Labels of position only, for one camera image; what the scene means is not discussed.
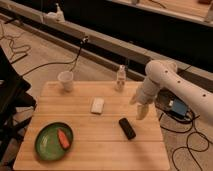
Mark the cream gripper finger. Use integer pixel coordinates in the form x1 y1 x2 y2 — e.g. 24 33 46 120
136 105 148 120
129 93 137 105

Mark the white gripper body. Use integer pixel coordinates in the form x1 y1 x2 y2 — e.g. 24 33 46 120
136 79 160 105

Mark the black eraser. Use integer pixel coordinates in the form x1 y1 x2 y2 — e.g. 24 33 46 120
119 118 136 140

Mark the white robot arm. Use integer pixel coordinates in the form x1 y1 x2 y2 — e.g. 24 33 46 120
130 60 213 126

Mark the clear plastic bottle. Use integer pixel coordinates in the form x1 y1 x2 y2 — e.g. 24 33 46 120
115 65 126 91

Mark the blue power box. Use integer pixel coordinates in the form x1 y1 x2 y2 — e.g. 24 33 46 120
169 99 188 119

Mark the white sponge block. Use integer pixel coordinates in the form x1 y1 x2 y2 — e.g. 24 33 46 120
91 98 104 114

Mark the orange carrot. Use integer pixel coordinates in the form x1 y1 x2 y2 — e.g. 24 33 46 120
58 129 70 149

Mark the green plate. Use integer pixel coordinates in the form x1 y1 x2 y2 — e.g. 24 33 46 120
34 122 74 162

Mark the white object on ledge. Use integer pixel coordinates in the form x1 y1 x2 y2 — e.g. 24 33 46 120
43 4 65 22

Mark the black chair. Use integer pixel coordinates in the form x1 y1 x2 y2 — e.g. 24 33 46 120
0 46 36 162

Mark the black cables right floor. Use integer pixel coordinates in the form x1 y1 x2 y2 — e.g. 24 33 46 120
155 96 213 171

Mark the black cable on floor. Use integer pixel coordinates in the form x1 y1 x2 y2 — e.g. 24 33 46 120
19 36 90 77

